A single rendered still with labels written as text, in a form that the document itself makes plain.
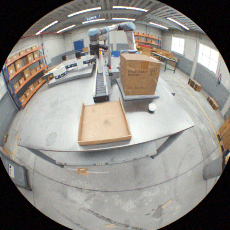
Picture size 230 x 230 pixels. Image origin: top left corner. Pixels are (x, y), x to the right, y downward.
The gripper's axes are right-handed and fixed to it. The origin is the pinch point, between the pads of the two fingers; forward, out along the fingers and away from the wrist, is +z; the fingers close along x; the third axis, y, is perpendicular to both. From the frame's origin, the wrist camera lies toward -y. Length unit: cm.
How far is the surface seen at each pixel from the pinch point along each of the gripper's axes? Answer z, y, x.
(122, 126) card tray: -12, -11, 67
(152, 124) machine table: -13, -29, 69
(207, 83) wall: 105, -544, -85
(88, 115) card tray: -6, 8, 58
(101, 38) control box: 3, -3, -55
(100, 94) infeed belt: -3.1, -0.1, 42.7
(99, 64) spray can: 9.5, 0.0, -0.5
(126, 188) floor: 39, -14, 145
